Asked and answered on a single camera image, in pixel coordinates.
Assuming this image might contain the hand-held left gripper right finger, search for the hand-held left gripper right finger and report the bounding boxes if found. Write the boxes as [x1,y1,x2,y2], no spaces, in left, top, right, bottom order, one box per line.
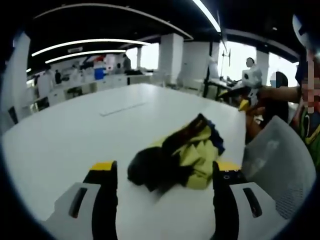
[212,161,286,240]

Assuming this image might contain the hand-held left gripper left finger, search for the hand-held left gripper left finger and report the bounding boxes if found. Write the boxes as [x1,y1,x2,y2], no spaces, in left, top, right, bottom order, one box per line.
[43,160,119,240]

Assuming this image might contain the yellow and black garment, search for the yellow and black garment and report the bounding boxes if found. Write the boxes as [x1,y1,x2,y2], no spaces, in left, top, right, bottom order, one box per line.
[126,113,226,194]

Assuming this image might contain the white worn device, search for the white worn device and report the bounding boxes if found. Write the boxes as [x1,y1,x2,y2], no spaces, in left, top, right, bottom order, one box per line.
[291,13,320,55]

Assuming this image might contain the grey mesh office chair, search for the grey mesh office chair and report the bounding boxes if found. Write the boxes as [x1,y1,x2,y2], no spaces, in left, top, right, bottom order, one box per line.
[242,115,318,221]

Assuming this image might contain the person in green vest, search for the person in green vest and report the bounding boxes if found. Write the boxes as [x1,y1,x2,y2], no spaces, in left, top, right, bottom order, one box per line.
[288,59,320,167]

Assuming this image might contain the long ceiling light strip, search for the long ceiling light strip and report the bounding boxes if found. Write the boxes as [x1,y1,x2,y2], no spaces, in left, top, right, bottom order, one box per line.
[31,38,151,58]
[191,0,223,33]
[44,49,128,65]

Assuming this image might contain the blue container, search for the blue container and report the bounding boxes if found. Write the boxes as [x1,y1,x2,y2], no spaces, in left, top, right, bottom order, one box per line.
[93,66,105,80]

